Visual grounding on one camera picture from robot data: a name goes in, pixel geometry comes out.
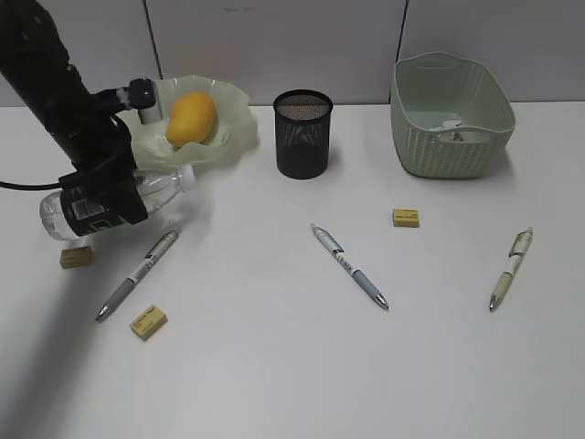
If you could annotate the yellow eraser near basket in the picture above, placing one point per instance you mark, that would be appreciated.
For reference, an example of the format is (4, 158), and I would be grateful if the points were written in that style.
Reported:
(406, 218)

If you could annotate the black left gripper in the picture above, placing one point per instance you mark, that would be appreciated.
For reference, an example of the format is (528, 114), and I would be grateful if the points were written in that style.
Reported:
(101, 194)

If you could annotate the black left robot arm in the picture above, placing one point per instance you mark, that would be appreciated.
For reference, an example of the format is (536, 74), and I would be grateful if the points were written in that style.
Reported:
(36, 64)

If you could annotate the left grey grip pen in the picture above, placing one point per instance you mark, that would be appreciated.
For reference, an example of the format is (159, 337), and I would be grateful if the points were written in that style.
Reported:
(132, 280)

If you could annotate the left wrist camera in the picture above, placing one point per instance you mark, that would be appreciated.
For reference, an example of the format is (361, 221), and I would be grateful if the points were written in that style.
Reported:
(140, 95)

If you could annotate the grey grip ballpoint pen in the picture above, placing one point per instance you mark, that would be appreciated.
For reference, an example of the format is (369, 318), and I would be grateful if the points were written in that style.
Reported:
(336, 250)

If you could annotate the yellow eraser near bottle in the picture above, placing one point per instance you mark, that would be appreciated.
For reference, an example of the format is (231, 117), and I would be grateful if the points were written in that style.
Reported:
(76, 257)

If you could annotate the yellow eraser front left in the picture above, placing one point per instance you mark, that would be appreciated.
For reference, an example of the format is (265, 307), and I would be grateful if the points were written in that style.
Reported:
(148, 322)

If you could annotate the yellow mango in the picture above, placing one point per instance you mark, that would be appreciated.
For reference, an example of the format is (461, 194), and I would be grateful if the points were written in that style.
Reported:
(192, 119)

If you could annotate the beige grip ballpoint pen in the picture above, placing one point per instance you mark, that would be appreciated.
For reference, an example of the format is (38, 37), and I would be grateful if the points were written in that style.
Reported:
(515, 257)

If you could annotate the pale green wavy plate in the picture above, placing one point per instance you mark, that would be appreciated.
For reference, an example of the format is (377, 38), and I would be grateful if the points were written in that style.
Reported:
(235, 130)

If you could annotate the black mesh pen holder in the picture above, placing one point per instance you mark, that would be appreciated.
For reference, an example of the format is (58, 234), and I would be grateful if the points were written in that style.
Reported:
(302, 133)

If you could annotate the clear plastic water bottle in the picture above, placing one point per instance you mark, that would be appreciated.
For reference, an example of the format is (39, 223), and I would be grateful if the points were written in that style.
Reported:
(160, 187)

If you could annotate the pale green woven basket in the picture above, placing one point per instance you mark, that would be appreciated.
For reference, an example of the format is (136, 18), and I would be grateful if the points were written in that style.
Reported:
(437, 86)

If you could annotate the waste paper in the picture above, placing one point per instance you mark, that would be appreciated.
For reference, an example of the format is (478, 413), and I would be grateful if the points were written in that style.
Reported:
(453, 130)

